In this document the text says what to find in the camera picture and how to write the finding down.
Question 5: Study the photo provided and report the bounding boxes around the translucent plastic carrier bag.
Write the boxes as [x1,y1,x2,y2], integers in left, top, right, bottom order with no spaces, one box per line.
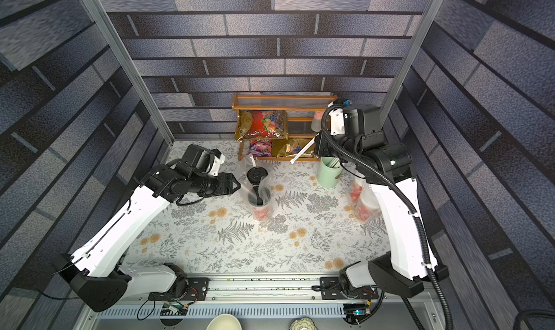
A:
[349,178,382,224]

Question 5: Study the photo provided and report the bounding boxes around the wooden shelf rack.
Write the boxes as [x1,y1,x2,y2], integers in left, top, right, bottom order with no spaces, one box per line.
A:
[232,94,338,159]

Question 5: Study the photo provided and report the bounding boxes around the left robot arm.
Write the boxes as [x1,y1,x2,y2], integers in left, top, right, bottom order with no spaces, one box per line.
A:
[53,165,241,313]

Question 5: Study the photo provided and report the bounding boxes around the white round bowl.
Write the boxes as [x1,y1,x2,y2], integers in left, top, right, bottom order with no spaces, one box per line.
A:
[206,314,242,330]

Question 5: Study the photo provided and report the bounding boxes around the black corrugated cable conduit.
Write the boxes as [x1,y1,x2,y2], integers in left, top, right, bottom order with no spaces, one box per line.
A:
[319,104,454,330]

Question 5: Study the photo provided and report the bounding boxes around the gold fruit snack bag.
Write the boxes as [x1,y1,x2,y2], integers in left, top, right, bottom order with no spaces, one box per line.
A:
[272,139,315,158]

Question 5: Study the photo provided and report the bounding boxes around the black lid milk tea cup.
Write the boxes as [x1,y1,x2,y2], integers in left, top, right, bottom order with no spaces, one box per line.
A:
[248,187,272,221]

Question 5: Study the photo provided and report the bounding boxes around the red snack bag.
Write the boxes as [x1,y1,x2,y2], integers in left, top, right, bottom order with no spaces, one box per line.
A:
[249,110,288,140]

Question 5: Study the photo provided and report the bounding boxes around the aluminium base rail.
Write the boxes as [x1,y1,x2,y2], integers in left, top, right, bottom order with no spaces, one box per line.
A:
[108,272,434,320]

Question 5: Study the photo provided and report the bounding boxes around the pink capped white bottle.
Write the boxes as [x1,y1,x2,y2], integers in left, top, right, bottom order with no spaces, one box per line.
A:
[311,110,324,133]

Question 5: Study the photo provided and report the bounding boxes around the single white straw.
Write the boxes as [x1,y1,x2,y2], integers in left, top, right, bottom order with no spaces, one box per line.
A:
[290,138,315,164]

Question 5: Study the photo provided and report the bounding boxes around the pink snack packet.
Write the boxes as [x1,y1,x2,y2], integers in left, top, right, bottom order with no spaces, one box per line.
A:
[248,140,273,157]

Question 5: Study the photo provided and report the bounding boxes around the green plastic straw cup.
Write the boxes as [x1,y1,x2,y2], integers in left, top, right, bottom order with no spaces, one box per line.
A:
[317,156,343,188]

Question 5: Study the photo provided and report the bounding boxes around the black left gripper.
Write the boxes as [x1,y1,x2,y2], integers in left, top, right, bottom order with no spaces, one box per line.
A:
[191,171,244,196]

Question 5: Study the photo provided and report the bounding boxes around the red floral milk tea cup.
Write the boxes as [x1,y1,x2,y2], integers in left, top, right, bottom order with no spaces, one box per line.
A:
[348,178,366,204]

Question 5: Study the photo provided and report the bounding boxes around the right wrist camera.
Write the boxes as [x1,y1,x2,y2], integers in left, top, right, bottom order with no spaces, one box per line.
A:
[332,105,386,154]

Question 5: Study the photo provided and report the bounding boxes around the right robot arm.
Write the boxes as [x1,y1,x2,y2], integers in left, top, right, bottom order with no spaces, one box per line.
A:
[315,131,449,298]

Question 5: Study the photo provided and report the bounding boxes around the patterned round object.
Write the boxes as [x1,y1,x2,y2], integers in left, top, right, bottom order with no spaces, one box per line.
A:
[289,317,318,330]

